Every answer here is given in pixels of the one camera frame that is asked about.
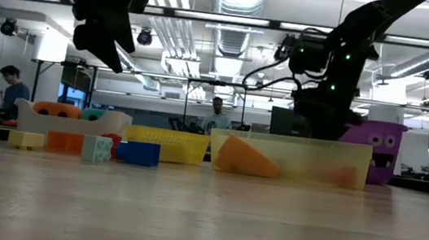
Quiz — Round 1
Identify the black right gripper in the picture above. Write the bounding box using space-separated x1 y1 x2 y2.
279 25 378 146

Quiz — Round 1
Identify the orange long toy brick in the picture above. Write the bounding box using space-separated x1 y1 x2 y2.
213 132 284 181

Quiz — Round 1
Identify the mint square toy brick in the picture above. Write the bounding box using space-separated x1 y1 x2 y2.
79 133 115 165

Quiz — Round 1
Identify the translucent yellow bin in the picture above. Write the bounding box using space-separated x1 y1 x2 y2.
205 125 374 193

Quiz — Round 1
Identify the black monitor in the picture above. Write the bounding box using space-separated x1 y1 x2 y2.
268 105 303 138

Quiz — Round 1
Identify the purple monster bucket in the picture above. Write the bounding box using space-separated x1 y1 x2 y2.
334 116 410 190

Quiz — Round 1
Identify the white plastic bin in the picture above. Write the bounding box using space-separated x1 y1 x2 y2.
11 97 135 146

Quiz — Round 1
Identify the person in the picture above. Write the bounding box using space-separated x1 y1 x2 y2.
199 95 237 137
0 63 35 123

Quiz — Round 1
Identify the orange sloped toy brick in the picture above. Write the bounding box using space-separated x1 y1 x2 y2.
45 129 85 157

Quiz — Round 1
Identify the black background chair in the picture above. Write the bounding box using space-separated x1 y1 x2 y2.
166 116 204 136

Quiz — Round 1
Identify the black overhead crossbar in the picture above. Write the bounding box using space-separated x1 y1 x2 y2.
21 0 429 50

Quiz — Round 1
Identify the blue toy brick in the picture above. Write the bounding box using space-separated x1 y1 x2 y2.
114 137 163 169

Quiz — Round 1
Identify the yellow mesh basket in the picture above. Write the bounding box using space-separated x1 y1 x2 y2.
122 123 212 168

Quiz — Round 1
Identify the small yellow toy brick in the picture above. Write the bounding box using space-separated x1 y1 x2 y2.
6 129 47 153

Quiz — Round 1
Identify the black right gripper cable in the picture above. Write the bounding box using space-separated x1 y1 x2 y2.
241 52 307 98

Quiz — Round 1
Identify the black background rack frame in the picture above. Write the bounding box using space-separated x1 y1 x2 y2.
26 57 429 158

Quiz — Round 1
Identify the silver ceiling duct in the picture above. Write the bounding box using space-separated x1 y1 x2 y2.
204 0 269 62

